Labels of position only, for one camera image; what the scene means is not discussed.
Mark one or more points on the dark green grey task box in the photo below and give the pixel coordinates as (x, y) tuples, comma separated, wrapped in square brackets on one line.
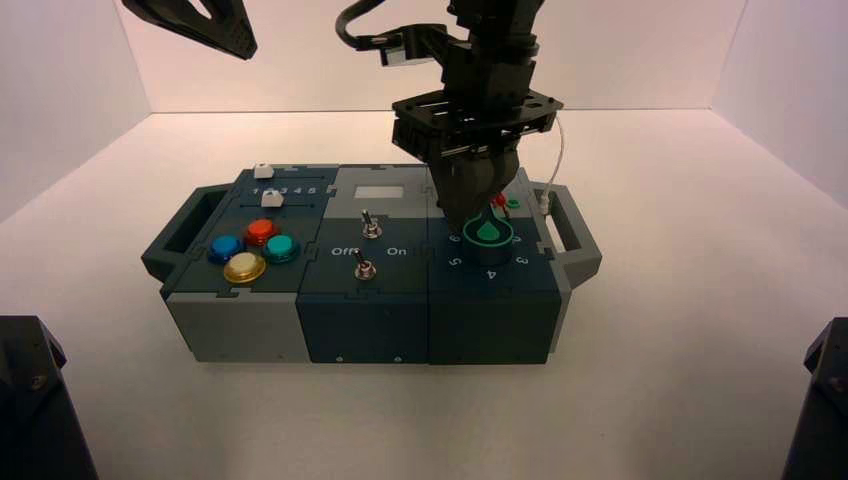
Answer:
[(361, 318)]

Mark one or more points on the small grey display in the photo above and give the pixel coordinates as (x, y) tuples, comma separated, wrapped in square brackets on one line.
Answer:
[(378, 193)]

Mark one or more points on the yellow push button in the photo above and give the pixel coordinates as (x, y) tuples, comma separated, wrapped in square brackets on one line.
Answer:
[(244, 267)]

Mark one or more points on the white slider knob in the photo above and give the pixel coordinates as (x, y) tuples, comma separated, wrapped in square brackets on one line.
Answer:
[(272, 199), (264, 171)]

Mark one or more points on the green pointer knob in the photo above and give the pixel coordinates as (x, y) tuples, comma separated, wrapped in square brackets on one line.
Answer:
[(489, 233)]

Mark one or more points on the teal push button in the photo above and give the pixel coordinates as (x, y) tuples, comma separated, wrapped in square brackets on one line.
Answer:
[(281, 248)]

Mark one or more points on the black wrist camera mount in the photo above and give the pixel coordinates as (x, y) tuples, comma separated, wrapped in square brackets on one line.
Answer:
[(420, 43)]

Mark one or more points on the green socket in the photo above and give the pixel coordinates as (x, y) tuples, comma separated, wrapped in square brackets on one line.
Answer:
[(515, 203)]

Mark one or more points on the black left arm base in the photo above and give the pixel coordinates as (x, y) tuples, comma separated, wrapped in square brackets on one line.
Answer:
[(33, 411)]

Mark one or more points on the blue push button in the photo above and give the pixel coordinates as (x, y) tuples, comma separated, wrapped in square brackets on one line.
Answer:
[(225, 248)]

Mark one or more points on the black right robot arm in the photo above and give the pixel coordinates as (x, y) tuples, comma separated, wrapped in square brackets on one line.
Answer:
[(493, 20)]

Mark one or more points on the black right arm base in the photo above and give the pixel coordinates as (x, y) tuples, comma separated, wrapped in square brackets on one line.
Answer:
[(821, 411)]

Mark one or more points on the metal toggle switch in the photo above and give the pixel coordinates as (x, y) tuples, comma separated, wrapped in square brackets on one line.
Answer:
[(364, 269), (370, 228)]

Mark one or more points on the red push button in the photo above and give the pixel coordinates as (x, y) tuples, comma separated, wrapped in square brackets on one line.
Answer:
[(260, 231)]

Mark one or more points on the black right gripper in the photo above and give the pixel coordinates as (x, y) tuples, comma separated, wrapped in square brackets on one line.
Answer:
[(477, 119)]

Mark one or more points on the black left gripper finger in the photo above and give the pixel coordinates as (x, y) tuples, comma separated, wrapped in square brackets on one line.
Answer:
[(218, 23)]

